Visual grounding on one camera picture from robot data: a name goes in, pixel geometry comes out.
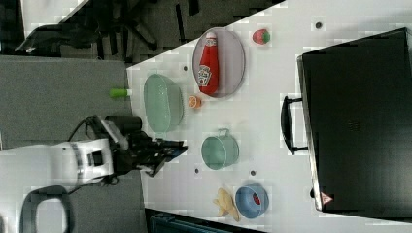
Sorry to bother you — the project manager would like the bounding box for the small red strawberry toy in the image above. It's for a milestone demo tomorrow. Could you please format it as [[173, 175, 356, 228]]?
[[253, 193, 260, 205]]

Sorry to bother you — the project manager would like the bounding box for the yellow banana peel toy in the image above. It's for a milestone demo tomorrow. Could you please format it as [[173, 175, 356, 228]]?
[[213, 188, 240, 221]]

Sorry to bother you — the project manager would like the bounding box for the black toaster oven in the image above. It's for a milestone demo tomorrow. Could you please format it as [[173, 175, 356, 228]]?
[[297, 27, 412, 221]]

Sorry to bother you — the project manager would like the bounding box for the red ketchup bottle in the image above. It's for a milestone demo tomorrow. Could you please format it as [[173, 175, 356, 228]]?
[[198, 31, 220, 95]]

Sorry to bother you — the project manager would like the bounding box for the grey round plate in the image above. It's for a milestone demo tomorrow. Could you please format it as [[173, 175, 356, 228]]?
[[192, 27, 245, 98]]

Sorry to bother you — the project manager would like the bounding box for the green perforated colander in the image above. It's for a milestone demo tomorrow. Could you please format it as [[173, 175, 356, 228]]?
[[144, 74, 184, 133]]

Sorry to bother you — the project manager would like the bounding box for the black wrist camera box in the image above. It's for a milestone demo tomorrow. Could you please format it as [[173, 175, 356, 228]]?
[[101, 116, 142, 150]]

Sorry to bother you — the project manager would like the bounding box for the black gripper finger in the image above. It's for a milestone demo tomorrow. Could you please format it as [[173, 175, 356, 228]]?
[[160, 146, 188, 162], [156, 139, 184, 149]]

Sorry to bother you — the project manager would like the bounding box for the blue bowl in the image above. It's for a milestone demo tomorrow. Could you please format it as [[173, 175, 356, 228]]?
[[235, 183, 269, 219]]

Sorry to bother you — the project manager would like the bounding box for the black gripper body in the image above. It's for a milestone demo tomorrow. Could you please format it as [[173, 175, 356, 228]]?
[[113, 131, 162, 177]]

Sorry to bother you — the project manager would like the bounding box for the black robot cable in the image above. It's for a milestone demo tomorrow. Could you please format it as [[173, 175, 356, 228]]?
[[66, 115, 98, 144]]

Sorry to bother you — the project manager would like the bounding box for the green metal cup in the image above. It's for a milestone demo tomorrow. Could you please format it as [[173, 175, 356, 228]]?
[[201, 128, 239, 170]]

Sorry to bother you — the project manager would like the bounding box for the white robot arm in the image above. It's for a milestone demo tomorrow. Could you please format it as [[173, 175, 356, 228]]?
[[1, 134, 188, 233]]

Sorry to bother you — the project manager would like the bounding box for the orange slice toy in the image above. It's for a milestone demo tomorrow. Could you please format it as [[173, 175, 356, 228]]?
[[189, 95, 201, 109]]

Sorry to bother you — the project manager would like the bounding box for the green marker pen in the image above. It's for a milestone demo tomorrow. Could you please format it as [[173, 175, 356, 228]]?
[[109, 88, 132, 98]]

